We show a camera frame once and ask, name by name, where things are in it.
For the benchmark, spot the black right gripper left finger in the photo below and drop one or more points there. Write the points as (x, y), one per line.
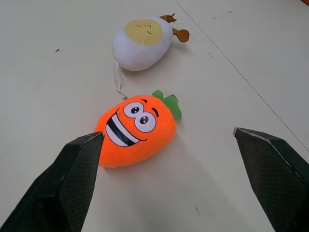
(70, 183)

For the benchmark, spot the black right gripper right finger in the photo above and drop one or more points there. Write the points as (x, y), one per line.
(272, 178)

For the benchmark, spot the white egg plush toy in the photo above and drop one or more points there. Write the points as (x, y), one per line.
(142, 43)

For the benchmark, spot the orange carrot plush toy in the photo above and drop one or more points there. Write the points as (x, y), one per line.
(144, 135)

